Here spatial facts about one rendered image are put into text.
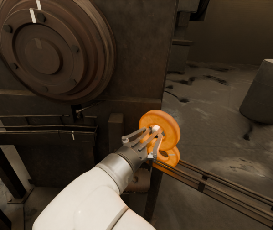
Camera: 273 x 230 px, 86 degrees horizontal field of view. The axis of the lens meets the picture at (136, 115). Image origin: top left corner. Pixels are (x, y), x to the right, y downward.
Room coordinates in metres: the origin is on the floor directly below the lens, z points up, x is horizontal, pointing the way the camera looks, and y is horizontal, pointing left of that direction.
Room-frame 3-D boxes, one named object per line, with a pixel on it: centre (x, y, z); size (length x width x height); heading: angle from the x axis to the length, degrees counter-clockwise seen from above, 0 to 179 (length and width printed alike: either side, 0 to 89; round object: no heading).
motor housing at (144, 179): (0.52, 0.01, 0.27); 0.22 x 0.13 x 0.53; 91
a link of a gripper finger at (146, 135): (0.36, -0.02, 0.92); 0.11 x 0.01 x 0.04; 148
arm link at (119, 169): (0.23, 0.04, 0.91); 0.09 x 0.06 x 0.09; 56
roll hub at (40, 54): (0.55, 0.34, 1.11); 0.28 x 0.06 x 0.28; 91
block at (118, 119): (0.67, 0.11, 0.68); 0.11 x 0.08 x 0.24; 1
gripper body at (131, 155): (0.30, 0.00, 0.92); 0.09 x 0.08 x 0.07; 146
